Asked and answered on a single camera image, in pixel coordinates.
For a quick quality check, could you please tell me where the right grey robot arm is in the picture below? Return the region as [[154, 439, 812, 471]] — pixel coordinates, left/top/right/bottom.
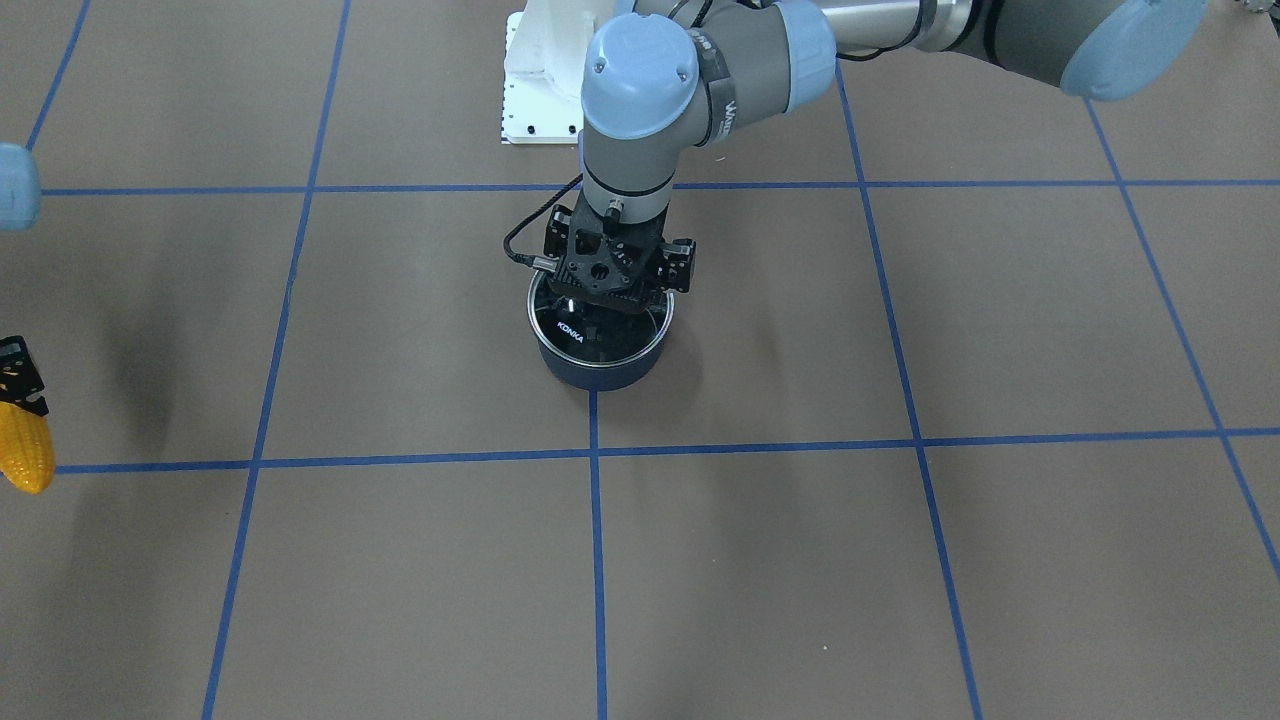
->
[[1, 143, 49, 418]]

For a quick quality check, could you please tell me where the dark blue saucepan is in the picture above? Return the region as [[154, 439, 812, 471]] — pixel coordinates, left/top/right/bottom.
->
[[527, 268, 675, 392]]

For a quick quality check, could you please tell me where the yellow plastic corn cob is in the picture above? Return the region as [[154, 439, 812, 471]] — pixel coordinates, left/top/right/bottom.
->
[[1, 404, 56, 495]]

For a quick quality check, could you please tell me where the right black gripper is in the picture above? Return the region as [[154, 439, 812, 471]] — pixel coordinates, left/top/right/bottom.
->
[[1, 337, 49, 416]]

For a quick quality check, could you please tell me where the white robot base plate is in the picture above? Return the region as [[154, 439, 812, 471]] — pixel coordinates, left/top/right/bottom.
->
[[500, 1, 613, 145]]

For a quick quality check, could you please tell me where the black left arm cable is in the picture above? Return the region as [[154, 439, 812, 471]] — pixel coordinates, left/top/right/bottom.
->
[[503, 172, 585, 269]]

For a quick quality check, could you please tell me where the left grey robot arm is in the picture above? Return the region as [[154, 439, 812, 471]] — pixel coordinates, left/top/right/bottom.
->
[[508, 1, 1208, 314]]

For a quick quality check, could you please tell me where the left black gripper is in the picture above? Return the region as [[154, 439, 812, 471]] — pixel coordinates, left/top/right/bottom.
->
[[544, 208, 696, 313]]

